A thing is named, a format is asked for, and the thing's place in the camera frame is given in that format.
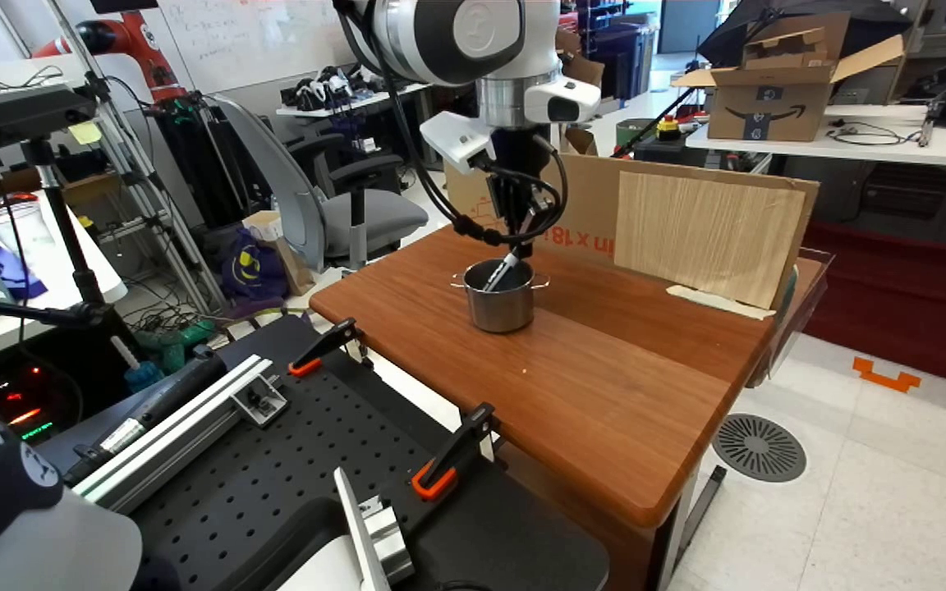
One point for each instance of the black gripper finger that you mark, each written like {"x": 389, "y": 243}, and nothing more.
{"x": 532, "y": 227}
{"x": 505, "y": 230}

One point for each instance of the black camera on tripod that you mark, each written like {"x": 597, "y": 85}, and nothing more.
{"x": 19, "y": 111}

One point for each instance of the open Amazon cardboard box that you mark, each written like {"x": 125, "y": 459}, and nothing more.
{"x": 775, "y": 92}

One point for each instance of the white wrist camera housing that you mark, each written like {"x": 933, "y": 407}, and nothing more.
{"x": 454, "y": 137}

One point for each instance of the silver metal cup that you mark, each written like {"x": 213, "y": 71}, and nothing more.
{"x": 500, "y": 307}

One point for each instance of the white side table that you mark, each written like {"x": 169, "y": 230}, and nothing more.
{"x": 49, "y": 312}

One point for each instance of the light wood panel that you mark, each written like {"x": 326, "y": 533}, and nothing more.
{"x": 705, "y": 233}

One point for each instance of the yellow red emergency stop button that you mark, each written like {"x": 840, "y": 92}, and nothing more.
{"x": 667, "y": 125}

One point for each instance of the grey office chair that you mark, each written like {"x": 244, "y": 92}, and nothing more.
{"x": 368, "y": 213}

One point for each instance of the white office desk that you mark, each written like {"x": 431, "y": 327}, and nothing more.
{"x": 856, "y": 143}

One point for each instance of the aluminium extrusion rail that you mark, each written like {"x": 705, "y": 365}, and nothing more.
{"x": 368, "y": 544}
{"x": 174, "y": 430}

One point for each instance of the black tripod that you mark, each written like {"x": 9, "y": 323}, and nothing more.
{"x": 67, "y": 252}

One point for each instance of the blue plastic object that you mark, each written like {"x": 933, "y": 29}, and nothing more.
{"x": 9, "y": 266}

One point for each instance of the grey metal table leg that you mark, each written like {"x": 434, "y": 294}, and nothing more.
{"x": 694, "y": 524}

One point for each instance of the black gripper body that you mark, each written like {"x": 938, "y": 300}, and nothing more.
{"x": 522, "y": 166}

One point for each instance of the purple bag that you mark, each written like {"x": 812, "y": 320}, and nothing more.
{"x": 248, "y": 266}

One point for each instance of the large brown cardboard sheet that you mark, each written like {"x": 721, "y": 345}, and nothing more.
{"x": 575, "y": 201}

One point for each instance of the black controller with red lights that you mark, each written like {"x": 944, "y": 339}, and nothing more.
{"x": 26, "y": 403}

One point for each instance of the black perforated breadboard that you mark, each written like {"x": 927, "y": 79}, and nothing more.
{"x": 279, "y": 481}

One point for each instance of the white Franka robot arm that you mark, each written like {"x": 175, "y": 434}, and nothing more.
{"x": 463, "y": 34}

